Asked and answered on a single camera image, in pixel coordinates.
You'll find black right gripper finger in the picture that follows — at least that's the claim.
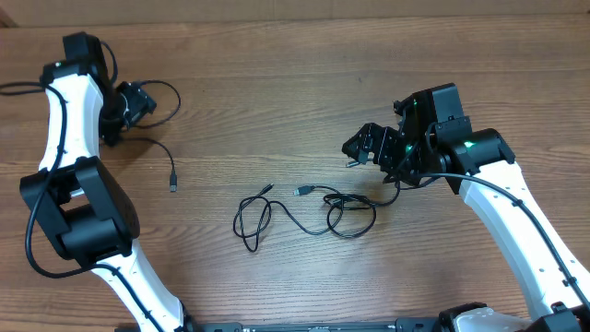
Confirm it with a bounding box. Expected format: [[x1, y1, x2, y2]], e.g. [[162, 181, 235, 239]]
[[356, 123, 383, 139], [342, 137, 374, 164]]

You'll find black short usb cable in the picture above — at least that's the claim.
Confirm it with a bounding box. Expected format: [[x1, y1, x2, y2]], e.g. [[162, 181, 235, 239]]
[[117, 79, 183, 194]]

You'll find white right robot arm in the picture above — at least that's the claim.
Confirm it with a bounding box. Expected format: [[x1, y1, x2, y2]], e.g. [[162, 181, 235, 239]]
[[342, 83, 589, 331]]

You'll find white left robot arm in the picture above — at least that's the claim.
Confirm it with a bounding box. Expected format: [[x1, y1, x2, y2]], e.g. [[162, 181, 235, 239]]
[[19, 61, 195, 331]]

